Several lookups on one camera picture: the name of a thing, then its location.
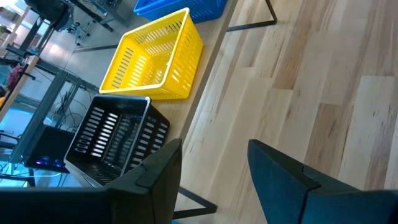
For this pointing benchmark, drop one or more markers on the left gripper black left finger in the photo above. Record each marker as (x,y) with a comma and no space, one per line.
(149,193)

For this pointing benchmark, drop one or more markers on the grey metal table frame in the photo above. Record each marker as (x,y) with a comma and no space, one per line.
(46,105)

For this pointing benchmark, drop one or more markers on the black office chair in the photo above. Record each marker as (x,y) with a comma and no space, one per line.
(53,12)

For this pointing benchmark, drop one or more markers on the black computer case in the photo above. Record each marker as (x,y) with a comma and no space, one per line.
(49,149)

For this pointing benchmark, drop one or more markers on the yellow plastic basket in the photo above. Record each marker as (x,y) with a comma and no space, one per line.
(186,74)

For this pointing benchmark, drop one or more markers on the black plastic basket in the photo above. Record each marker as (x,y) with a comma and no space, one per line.
(121,97)

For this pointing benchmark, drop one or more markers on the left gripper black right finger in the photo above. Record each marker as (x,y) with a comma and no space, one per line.
(276,186)

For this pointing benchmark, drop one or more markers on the wooden shelf with black frame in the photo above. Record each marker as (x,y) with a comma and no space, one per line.
(177,112)

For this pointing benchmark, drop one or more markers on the blue plastic basket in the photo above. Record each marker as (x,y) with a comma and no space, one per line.
(192,12)

